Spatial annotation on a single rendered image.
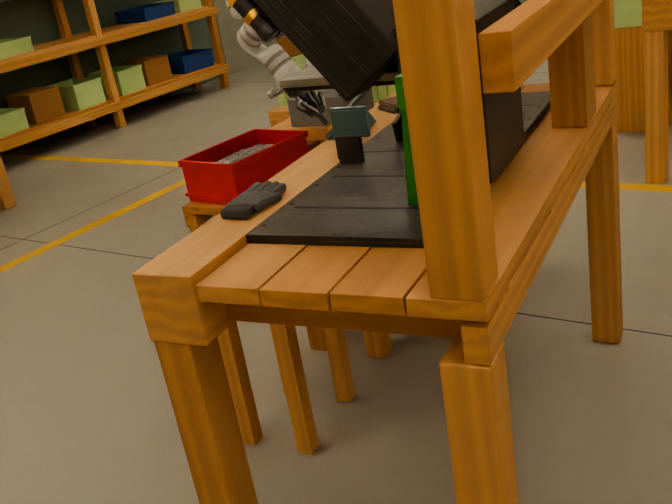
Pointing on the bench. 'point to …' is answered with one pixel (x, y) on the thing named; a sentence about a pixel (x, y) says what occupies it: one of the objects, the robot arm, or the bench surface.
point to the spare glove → (253, 200)
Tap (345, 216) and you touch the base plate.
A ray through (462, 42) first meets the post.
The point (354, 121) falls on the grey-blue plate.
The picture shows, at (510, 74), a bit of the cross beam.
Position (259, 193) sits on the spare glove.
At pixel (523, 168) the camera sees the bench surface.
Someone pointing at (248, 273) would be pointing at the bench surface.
